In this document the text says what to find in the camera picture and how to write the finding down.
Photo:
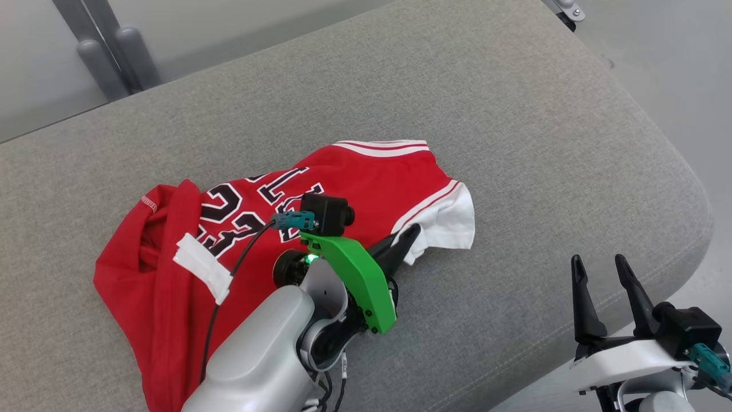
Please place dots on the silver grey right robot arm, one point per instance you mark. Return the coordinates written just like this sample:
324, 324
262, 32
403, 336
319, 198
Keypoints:
657, 403

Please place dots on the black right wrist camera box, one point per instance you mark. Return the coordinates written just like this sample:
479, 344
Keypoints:
689, 332

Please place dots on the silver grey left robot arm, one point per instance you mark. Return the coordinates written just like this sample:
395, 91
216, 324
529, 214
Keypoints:
263, 355

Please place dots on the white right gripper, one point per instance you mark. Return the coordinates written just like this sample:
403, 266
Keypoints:
623, 363

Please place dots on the red basketball jersey black print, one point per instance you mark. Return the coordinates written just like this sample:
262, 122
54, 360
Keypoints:
372, 177

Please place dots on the grey metal foot bracket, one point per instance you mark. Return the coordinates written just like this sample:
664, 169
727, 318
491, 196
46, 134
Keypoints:
566, 10

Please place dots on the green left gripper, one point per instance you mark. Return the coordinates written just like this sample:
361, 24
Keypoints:
360, 280

